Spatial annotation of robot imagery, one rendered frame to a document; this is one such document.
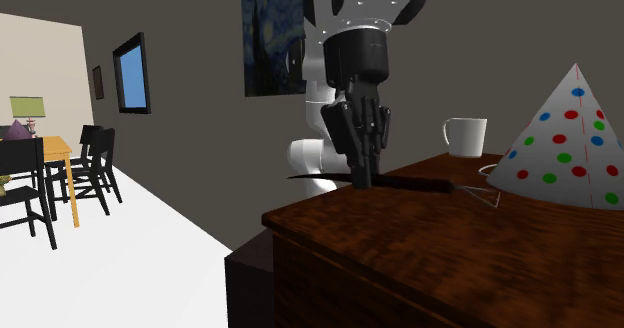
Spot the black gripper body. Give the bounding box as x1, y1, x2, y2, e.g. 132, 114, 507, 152
323, 28, 391, 100

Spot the black framed window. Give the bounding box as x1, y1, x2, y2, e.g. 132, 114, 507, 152
111, 31, 152, 116

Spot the blue swirling night wall painting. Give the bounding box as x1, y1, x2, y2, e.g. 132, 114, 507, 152
239, 0, 309, 98

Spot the black knife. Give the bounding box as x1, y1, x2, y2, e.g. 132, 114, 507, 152
285, 172, 457, 195

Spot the dark wooden dresser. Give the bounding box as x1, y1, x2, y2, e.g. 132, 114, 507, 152
261, 151, 624, 328

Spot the yellow dining table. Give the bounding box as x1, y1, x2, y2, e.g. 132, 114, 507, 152
0, 95, 81, 229

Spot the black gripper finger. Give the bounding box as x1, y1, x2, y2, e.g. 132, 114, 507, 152
362, 94, 392, 178
320, 99, 374, 190

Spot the white mug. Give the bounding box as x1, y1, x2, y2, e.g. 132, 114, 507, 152
441, 117, 488, 159

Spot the black dining chair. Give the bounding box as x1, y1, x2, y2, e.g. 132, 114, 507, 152
58, 127, 124, 217
0, 137, 59, 252
45, 124, 106, 204

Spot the dark robot stand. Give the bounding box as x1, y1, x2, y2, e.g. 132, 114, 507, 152
224, 228, 277, 328

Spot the white polka dot party hat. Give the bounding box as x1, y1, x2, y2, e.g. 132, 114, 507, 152
477, 63, 624, 212

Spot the small dark wall picture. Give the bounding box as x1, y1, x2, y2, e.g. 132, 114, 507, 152
91, 64, 106, 101

